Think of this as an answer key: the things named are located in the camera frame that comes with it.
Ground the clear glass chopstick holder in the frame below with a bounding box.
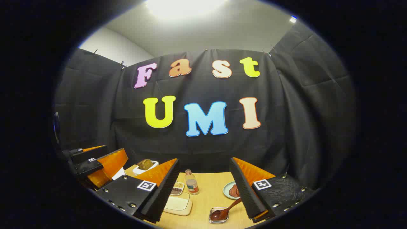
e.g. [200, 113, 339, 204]
[209, 207, 229, 224]

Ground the clear plastic bottle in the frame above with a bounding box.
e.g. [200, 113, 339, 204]
[185, 169, 200, 195]

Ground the white divided grain dish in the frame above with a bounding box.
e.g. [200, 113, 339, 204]
[170, 181, 185, 196]

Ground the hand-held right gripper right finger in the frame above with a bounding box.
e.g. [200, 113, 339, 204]
[229, 156, 318, 223]

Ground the pale green plate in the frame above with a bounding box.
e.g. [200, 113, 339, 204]
[223, 181, 241, 200]

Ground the clear container of rice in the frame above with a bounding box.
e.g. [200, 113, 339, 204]
[163, 192, 193, 216]

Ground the black backdrop cloth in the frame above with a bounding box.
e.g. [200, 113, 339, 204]
[53, 22, 356, 191]

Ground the white toaster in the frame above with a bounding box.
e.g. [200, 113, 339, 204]
[133, 159, 159, 176]

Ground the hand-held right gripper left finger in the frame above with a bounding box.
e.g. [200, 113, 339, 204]
[95, 158, 180, 223]

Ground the brown wooden spoon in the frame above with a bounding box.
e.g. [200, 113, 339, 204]
[210, 198, 242, 221]

